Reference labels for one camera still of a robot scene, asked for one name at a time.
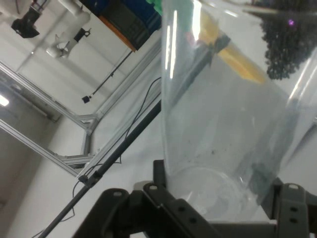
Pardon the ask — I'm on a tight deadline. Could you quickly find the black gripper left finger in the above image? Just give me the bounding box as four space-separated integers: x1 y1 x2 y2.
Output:
71 160 216 238

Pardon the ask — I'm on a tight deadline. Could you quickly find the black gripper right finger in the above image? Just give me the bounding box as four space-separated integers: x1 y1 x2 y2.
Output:
262 177 317 238

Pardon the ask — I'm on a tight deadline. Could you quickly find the clear plastic jar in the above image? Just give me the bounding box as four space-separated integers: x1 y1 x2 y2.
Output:
160 0 317 223

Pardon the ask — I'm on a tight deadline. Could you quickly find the black granules pile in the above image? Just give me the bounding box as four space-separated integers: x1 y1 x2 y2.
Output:
261 12 317 81

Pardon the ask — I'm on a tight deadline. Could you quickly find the yellow plastic block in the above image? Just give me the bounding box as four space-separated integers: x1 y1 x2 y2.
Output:
199 11 267 85

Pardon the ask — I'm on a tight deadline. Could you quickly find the dark crate with orange edge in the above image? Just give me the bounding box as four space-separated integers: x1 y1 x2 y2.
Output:
79 0 163 53

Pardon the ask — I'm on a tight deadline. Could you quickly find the green plastic block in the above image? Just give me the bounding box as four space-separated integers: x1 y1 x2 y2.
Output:
146 0 199 32

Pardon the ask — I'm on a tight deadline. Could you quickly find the black box-shaped device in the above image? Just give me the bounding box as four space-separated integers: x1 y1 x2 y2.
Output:
11 6 41 39

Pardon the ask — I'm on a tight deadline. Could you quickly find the short aluminium frame rail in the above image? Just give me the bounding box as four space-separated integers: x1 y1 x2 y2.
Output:
79 121 96 159

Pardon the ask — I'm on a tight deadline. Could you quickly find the thin dark wire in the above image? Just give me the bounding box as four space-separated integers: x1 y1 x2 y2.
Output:
31 76 162 238

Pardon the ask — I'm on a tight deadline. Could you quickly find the small black camera on rod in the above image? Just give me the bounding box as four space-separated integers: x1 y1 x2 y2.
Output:
81 51 133 105

